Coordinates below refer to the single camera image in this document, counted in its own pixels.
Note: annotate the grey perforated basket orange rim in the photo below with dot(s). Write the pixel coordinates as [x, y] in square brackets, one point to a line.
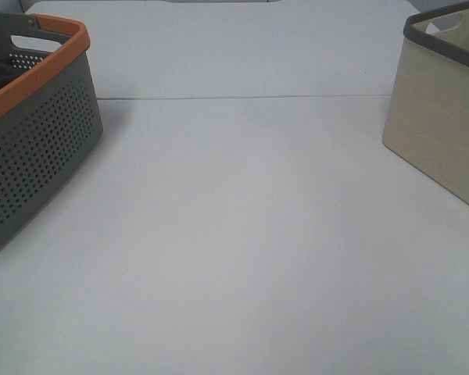
[49, 115]

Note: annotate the beige bin grey rim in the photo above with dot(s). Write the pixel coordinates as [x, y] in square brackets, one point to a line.
[428, 115]

